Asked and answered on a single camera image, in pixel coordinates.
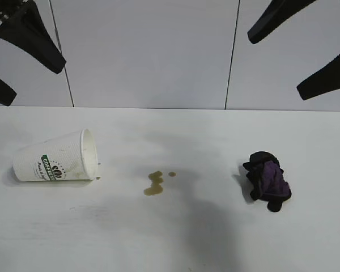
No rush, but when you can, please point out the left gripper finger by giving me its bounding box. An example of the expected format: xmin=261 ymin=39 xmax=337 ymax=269
xmin=0 ymin=69 xmax=18 ymax=107
xmin=0 ymin=0 xmax=67 ymax=75

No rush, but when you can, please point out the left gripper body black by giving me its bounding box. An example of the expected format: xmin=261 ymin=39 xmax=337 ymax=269
xmin=0 ymin=0 xmax=32 ymax=31

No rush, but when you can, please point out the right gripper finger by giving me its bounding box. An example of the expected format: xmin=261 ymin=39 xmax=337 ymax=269
xmin=247 ymin=0 xmax=312 ymax=45
xmin=296 ymin=42 xmax=340 ymax=101

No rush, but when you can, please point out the white paper coffee cup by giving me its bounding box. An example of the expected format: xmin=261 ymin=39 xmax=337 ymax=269
xmin=12 ymin=128 xmax=99 ymax=182

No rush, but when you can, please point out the black and purple cloth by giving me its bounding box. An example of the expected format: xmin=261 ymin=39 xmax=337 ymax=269
xmin=243 ymin=151 xmax=293 ymax=213

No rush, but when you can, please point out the brown coffee puddle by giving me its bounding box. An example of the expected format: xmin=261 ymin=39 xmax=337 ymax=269
xmin=143 ymin=170 xmax=164 ymax=197

